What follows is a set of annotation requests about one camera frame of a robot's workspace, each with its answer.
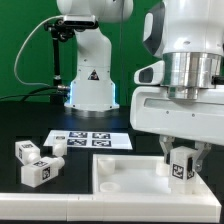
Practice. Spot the white L-shaped obstacle fence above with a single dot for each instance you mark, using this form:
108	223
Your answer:
109	207

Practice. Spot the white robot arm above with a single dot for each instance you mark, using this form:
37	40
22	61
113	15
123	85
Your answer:
179	96

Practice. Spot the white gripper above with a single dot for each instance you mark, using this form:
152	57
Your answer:
200	120

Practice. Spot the black camera on stand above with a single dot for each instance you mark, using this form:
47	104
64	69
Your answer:
65	27

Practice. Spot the paper sheet with tags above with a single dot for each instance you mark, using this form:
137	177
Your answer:
85	139

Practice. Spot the black camera stand pole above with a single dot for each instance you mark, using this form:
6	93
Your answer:
58	99

